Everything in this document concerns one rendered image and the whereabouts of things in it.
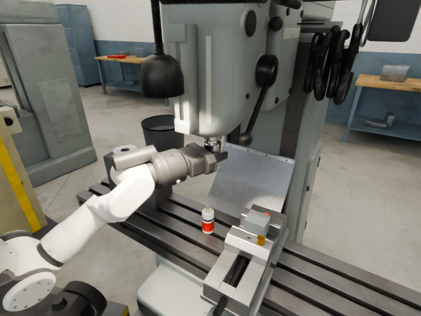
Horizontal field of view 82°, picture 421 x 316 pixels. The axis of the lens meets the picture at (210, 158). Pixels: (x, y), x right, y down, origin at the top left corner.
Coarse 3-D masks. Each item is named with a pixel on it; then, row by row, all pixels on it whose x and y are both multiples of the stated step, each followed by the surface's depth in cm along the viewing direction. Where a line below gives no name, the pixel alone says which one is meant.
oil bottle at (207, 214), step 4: (204, 208) 81; (208, 208) 79; (204, 212) 79; (208, 212) 79; (212, 212) 80; (204, 216) 79; (208, 216) 79; (212, 216) 80; (204, 220) 80; (208, 220) 79; (212, 220) 80; (204, 224) 81; (208, 224) 80; (212, 224) 81; (204, 228) 81; (208, 228) 81; (212, 228) 82; (204, 232) 82; (208, 232) 82
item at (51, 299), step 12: (48, 300) 99; (60, 300) 91; (72, 300) 94; (84, 300) 97; (12, 312) 95; (24, 312) 95; (36, 312) 95; (48, 312) 91; (60, 312) 91; (72, 312) 92; (84, 312) 95
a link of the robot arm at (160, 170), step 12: (120, 156) 52; (132, 156) 53; (144, 156) 54; (156, 156) 56; (120, 168) 52; (132, 168) 54; (144, 168) 54; (156, 168) 55; (168, 168) 56; (120, 180) 53; (156, 180) 56; (168, 180) 57
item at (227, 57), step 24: (216, 24) 44; (240, 24) 44; (264, 24) 52; (168, 48) 51; (216, 48) 46; (240, 48) 47; (264, 48) 56; (216, 72) 48; (240, 72) 49; (216, 96) 50; (240, 96) 51; (216, 120) 53; (240, 120) 58
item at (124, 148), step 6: (114, 150) 93; (120, 150) 93; (126, 150) 96; (156, 150) 93; (108, 156) 92; (108, 162) 92; (108, 168) 93; (108, 174) 95; (114, 186) 97; (156, 192) 90; (162, 192) 94; (168, 192) 98; (150, 198) 91; (156, 198) 91; (162, 198) 95; (144, 204) 94; (150, 204) 92; (156, 204) 92
